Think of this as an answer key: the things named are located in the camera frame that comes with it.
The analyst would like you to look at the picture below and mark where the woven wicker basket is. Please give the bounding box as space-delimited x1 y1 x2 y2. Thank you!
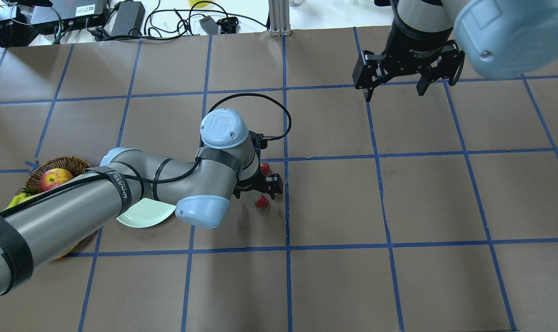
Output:
23 156 98 261

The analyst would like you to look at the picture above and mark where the red apple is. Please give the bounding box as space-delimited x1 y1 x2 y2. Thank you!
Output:
40 168 74 192

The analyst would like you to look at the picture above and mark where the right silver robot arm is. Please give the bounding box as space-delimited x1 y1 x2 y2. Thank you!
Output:
352 0 558 101

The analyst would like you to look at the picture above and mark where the red strawberry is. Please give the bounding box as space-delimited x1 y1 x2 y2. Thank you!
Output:
259 162 272 177
255 195 271 208

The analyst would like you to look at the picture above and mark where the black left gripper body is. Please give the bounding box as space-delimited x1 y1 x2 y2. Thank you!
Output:
233 133 284 200

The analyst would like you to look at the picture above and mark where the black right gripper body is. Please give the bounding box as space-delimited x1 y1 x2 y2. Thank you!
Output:
352 21 465 90

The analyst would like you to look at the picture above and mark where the yellow banana bunch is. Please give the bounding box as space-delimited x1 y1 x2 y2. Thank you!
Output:
5 192 40 210

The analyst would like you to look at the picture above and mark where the light green plate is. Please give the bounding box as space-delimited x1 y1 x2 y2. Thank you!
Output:
116 198 176 229

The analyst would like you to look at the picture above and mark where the aluminium frame post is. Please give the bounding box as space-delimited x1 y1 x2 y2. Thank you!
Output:
268 0 292 36

